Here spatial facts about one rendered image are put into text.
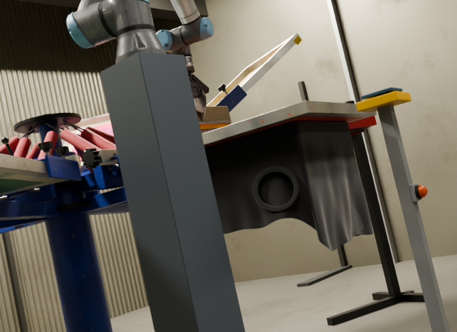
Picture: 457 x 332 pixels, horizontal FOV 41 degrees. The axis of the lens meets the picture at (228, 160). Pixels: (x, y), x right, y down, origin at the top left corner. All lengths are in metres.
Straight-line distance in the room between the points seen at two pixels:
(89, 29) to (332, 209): 0.96
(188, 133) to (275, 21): 4.33
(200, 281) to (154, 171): 0.33
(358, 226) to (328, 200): 0.26
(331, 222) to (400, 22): 3.50
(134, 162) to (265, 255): 4.59
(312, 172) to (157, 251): 0.57
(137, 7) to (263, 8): 4.34
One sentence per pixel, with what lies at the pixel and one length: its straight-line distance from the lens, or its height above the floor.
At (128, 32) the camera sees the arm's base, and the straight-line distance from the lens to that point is 1.84.
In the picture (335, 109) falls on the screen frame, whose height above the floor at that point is 0.97.
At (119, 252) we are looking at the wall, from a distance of 6.19.
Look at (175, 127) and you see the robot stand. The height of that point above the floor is 0.98.
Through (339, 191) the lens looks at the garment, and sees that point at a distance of 2.15.
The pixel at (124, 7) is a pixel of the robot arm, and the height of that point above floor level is 1.36.
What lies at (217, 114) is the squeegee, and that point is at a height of 1.11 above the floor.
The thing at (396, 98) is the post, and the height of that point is 0.93.
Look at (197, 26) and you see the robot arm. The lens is 2.30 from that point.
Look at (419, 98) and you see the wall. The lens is 5.28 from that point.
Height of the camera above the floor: 0.71
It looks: 5 degrees up
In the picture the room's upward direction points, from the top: 13 degrees counter-clockwise
